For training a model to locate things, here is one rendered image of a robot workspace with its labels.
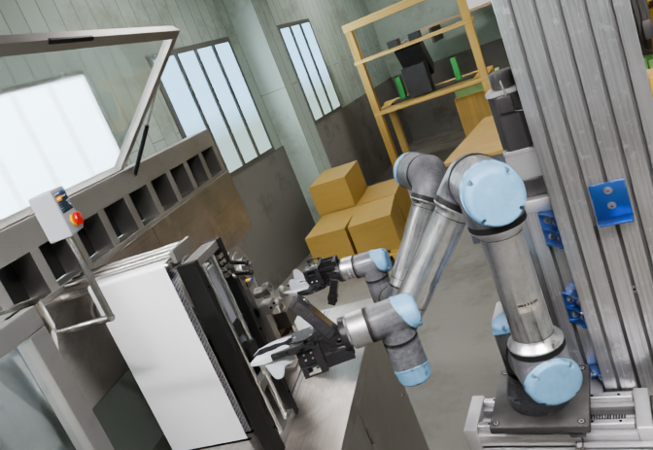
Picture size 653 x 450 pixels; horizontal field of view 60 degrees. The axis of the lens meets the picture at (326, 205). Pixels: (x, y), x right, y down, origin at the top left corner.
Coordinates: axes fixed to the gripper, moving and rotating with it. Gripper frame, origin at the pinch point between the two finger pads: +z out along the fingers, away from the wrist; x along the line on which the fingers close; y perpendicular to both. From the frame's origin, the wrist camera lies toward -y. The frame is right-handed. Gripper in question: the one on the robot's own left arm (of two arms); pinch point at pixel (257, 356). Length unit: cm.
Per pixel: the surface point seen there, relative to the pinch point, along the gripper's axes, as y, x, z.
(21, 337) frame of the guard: -28, -49, 12
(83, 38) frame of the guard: -79, 16, 13
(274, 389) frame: 18.6, 26.6, 6.9
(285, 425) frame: 28.0, 24.8, 7.4
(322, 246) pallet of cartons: 43, 353, 16
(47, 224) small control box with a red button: -42, -4, 28
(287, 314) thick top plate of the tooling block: 12, 69, 5
